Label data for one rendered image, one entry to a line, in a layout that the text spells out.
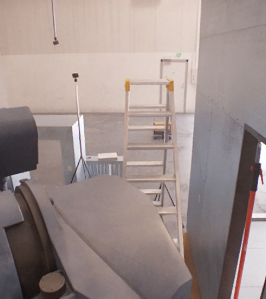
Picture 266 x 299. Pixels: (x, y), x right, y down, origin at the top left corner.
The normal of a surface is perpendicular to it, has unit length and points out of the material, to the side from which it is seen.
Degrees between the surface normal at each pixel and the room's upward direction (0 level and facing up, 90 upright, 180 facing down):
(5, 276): 72
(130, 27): 90
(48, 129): 90
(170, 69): 90
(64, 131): 90
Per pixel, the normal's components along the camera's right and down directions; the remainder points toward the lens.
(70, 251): 0.23, -0.73
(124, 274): -0.13, -0.43
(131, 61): -0.04, 0.35
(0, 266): 0.51, -0.16
